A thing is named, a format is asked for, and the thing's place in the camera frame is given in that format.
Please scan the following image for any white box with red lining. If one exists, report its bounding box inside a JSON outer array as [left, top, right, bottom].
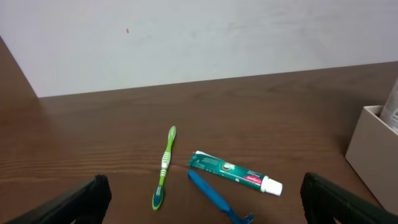
[[345, 106, 397, 215]]

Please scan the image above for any blue disposable razor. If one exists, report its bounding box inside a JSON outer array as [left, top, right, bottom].
[[188, 170, 255, 224]]

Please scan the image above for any green white toothbrush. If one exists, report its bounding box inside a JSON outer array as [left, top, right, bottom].
[[152, 126, 177, 210]]

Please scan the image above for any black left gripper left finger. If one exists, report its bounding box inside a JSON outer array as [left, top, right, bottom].
[[6, 174, 112, 224]]

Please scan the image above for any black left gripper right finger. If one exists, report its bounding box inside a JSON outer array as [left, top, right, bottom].
[[300, 172, 397, 224]]

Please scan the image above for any green Colgate toothpaste tube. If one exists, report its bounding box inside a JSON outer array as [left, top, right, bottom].
[[188, 151, 283, 196]]

